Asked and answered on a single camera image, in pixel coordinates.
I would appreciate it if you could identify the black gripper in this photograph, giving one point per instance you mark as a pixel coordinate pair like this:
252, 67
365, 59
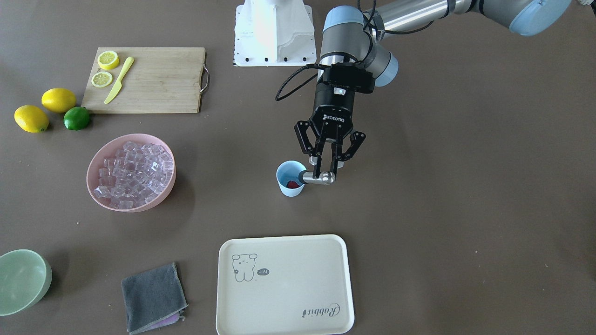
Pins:
332, 110

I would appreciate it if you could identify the steel muddler black tip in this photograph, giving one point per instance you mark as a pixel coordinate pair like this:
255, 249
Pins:
324, 178

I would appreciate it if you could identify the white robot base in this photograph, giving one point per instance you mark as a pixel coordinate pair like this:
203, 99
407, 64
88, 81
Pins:
274, 33

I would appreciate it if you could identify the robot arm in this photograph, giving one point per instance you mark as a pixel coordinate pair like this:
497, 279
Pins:
354, 61

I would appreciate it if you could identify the light blue plastic cup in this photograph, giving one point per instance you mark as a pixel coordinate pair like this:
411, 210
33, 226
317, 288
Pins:
289, 170

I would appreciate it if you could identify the pink bowl of ice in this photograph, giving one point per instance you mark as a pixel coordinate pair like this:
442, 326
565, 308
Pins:
132, 173

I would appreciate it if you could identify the cream rabbit serving tray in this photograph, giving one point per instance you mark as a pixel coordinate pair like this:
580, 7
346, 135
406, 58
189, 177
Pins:
297, 285

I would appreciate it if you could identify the wooden cutting board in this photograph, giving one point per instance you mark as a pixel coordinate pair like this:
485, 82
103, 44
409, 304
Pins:
161, 80

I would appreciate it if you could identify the yellow plastic knife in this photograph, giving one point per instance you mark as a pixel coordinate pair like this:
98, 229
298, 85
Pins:
117, 86

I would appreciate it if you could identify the grey folded cloth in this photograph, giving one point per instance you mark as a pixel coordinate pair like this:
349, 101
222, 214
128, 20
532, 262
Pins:
153, 299

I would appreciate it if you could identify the lemon half upper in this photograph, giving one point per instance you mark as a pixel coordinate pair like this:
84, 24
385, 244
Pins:
108, 60

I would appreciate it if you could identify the lemon half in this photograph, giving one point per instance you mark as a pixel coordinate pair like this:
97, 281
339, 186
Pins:
101, 79
108, 60

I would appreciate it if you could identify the lemon half lower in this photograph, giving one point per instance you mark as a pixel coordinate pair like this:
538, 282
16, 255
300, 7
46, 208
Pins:
101, 79

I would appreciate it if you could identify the green lime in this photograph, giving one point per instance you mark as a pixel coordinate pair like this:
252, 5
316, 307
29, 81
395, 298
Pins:
76, 119

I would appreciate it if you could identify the yellow lemon far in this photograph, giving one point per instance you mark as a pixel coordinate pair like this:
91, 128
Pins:
59, 100

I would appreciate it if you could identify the yellow lemon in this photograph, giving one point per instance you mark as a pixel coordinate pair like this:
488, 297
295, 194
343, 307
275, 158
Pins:
31, 119
59, 100

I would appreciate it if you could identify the yellow lemon near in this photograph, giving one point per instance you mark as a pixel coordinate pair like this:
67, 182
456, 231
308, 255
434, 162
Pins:
31, 119

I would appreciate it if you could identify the green ceramic bowl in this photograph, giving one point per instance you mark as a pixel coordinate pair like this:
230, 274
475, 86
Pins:
25, 277

